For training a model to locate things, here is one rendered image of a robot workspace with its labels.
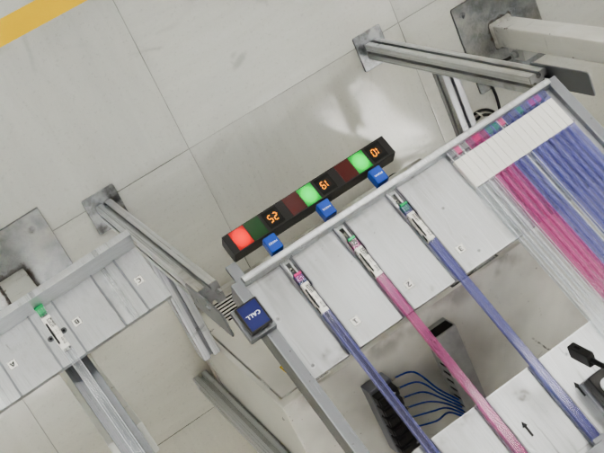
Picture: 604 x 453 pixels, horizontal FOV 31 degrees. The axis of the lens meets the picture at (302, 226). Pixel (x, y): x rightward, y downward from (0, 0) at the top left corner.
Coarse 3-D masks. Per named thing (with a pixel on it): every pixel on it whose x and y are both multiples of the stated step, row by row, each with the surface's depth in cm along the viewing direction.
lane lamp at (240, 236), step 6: (240, 228) 180; (228, 234) 180; (234, 234) 180; (240, 234) 180; (246, 234) 180; (234, 240) 179; (240, 240) 179; (246, 240) 179; (252, 240) 179; (240, 246) 179
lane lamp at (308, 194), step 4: (308, 184) 184; (300, 188) 184; (304, 188) 184; (308, 188) 184; (312, 188) 184; (300, 192) 183; (304, 192) 183; (308, 192) 183; (312, 192) 183; (316, 192) 183; (300, 196) 183; (304, 196) 183; (308, 196) 183; (312, 196) 183; (316, 196) 183; (320, 196) 183; (304, 200) 183; (308, 200) 183; (312, 200) 183; (316, 200) 183; (308, 204) 182
